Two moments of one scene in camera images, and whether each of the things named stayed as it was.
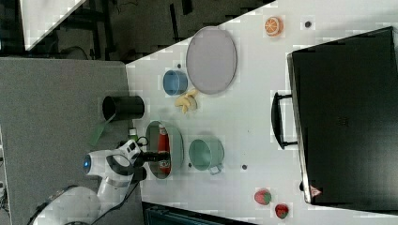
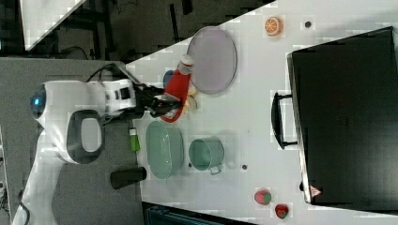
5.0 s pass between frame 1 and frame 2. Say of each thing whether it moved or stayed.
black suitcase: stayed
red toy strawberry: stayed
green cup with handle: stayed
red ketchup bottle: moved
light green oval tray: stayed
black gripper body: moved
